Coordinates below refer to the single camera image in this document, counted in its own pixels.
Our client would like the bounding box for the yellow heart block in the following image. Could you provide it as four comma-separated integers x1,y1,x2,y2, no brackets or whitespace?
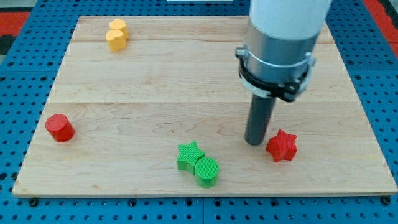
106,30,127,52

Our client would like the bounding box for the yellow hexagon block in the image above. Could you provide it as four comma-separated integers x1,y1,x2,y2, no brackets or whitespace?
109,19,129,40

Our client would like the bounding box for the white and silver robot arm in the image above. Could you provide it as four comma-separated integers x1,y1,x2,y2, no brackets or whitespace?
236,0,331,102

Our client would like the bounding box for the wooden board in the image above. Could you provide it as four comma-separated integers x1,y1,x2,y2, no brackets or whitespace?
12,16,397,198

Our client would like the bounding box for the green star block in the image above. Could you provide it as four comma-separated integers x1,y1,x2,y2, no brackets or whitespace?
177,141,205,175

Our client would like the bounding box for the red star block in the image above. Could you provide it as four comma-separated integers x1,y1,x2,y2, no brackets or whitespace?
266,129,298,162

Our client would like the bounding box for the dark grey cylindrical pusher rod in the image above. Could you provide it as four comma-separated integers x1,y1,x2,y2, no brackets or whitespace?
244,95,276,146

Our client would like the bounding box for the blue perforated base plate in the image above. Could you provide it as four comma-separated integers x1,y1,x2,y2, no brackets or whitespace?
1,1,397,223

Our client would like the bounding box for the green cylinder block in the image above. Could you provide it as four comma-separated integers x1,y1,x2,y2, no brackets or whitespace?
195,157,220,188

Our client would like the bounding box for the red cylinder block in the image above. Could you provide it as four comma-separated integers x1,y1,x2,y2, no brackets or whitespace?
45,114,75,142

